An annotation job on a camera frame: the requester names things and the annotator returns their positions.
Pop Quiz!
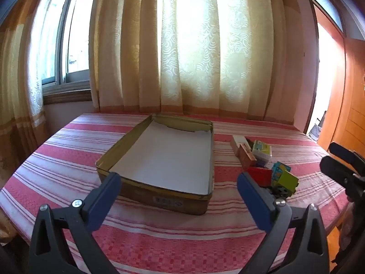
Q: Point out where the wooden door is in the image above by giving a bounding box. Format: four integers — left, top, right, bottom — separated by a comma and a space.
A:
316, 37, 365, 160

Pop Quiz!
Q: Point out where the blue printed toy block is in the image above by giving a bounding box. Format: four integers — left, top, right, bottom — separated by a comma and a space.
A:
270, 162, 291, 183

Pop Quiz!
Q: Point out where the cream patterned curtain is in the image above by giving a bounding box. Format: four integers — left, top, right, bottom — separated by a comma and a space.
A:
88, 0, 311, 124

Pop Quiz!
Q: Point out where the clear pack of cards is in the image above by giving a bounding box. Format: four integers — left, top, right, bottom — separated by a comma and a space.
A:
251, 140, 273, 162

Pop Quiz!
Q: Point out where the red striped tablecloth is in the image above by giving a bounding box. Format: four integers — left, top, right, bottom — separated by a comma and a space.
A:
0, 113, 352, 274

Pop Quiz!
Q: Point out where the white box with orange side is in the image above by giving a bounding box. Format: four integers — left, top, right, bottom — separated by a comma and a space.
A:
230, 135, 249, 157

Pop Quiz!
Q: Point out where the cream floral lace curtain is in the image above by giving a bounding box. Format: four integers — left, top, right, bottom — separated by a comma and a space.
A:
0, 0, 77, 160

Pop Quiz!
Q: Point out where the wooden window sill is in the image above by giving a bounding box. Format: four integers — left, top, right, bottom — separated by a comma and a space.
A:
43, 88, 93, 106

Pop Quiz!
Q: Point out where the sliding window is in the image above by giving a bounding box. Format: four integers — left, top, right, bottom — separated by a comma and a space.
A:
37, 0, 99, 86

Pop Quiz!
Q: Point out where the grey speckled stone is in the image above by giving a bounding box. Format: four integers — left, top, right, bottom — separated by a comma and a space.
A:
268, 187, 287, 199

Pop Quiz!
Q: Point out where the person's right hand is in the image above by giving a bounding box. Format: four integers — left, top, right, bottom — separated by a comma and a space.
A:
339, 204, 355, 252

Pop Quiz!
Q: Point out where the gold metal tin box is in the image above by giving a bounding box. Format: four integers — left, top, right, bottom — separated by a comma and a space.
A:
95, 113, 214, 216

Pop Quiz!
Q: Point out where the dark chair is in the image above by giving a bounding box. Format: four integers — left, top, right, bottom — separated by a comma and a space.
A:
309, 111, 328, 142

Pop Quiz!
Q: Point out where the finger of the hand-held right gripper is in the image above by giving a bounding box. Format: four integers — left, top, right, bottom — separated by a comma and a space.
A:
328, 142, 365, 166
319, 155, 358, 187

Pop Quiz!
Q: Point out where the red toy block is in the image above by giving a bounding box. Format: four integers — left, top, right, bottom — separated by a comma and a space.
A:
247, 166, 273, 187

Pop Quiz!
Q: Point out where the white paper liner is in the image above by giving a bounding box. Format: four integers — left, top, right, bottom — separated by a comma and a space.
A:
110, 119, 211, 196

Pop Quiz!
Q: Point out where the brown wooden box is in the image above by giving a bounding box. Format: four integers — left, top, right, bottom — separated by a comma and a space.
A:
238, 143, 257, 169

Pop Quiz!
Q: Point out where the green toy block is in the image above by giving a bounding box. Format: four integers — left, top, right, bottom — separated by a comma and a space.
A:
276, 170, 299, 197

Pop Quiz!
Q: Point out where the wooden door frame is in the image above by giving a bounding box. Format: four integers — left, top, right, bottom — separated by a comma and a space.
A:
305, 3, 347, 137

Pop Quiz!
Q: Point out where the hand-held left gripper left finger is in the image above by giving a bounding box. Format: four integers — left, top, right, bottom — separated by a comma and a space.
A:
29, 172, 122, 274

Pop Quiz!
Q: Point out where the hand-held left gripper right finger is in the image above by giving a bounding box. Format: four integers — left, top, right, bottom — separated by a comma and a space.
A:
237, 171, 331, 274

